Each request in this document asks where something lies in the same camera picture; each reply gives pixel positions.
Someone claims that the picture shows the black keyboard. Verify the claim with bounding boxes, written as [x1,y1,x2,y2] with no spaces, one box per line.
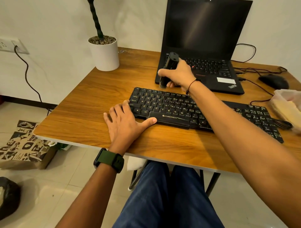
[129,87,284,144]

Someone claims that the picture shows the person's blue jeans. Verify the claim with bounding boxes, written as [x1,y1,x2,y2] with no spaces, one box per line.
[112,161,225,228]

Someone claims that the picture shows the black computer mouse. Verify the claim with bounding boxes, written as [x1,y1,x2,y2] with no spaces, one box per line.
[258,74,290,90]

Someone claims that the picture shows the black cleaning brush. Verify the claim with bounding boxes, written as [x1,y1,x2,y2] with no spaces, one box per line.
[159,52,180,89]

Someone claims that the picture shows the black cord bracelet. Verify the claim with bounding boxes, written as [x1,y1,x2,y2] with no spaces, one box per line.
[186,79,198,96]

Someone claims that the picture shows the person's right hand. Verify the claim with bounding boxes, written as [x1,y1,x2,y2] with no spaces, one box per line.
[157,58,197,93]

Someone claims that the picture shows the black laptop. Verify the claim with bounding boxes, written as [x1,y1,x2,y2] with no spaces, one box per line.
[155,0,253,95]

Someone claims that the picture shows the white wall socket panel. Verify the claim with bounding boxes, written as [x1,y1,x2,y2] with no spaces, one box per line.
[0,37,30,55]

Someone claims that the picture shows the black woven basket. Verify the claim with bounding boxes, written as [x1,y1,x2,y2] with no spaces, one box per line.
[0,176,21,221]

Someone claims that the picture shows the person's right forearm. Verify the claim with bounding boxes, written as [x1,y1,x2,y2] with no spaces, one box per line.
[188,81,301,228]

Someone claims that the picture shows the green strap smartwatch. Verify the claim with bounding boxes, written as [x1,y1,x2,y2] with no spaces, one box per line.
[93,148,124,174]

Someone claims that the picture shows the black mouse cable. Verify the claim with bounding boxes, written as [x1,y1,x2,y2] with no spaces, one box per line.
[234,66,288,77]

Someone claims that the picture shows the person's left forearm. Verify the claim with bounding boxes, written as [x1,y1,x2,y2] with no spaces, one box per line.
[55,163,117,228]

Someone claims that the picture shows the black looped laptop cable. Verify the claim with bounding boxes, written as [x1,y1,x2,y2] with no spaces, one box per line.
[231,43,257,63]

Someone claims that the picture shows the black metal table leg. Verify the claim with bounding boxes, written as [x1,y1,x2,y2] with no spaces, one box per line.
[199,169,221,197]

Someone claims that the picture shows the black wall power cable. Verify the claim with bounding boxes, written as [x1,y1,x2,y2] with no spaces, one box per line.
[13,46,52,117]

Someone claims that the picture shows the printed brown paper bag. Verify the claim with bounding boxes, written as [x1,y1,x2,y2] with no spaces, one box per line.
[0,120,58,170]

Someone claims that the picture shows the white seat chair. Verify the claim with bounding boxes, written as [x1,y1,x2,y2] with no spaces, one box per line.
[127,156,150,191]

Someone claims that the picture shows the clear plastic box red latches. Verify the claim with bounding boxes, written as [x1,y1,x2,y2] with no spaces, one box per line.
[269,89,301,134]

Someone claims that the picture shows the yellow cloth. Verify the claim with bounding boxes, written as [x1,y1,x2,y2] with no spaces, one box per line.
[270,100,301,132]

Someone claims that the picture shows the person's left hand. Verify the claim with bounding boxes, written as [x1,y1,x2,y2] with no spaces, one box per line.
[103,100,157,156]

